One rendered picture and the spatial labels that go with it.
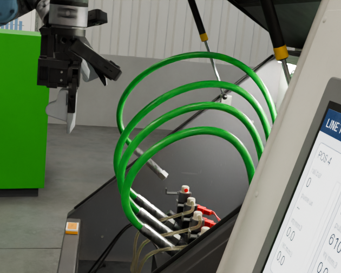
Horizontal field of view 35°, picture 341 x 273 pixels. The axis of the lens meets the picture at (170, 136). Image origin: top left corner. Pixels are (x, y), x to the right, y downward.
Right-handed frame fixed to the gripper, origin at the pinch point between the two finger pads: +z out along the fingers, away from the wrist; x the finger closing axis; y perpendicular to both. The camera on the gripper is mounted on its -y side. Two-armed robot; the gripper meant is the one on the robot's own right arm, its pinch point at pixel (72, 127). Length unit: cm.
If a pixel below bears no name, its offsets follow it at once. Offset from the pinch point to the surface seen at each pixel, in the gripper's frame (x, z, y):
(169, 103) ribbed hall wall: -658, 88, -107
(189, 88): 9.6, -11.3, -21.8
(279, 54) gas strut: 33.5, -20.0, -30.6
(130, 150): 17.7, -0.2, -11.2
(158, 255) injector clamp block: -0.8, 27.9, -20.6
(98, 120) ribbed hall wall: -647, 119, -8
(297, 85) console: 40, -16, -32
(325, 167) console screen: 58, -9, -29
